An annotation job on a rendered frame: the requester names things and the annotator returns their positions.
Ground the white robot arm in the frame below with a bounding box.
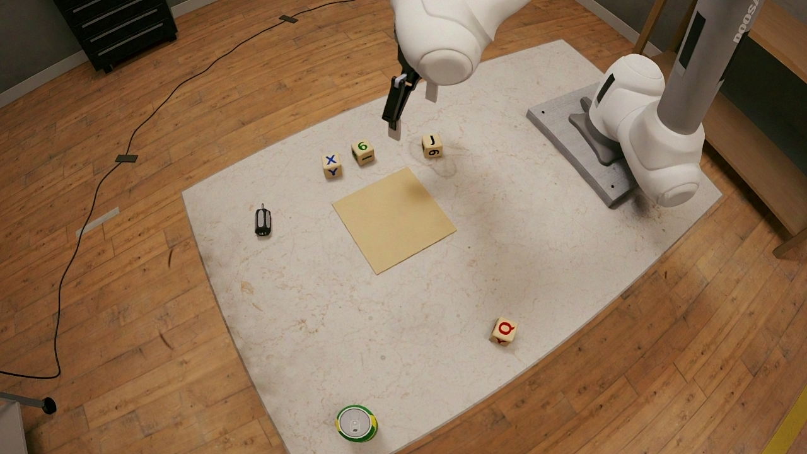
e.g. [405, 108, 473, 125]
[390, 0, 765, 207]

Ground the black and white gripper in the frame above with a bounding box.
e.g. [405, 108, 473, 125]
[381, 44, 439, 141]

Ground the tan flat mat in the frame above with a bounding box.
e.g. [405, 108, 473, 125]
[332, 167, 457, 275]

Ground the green drink can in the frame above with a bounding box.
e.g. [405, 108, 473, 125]
[336, 405, 378, 443]

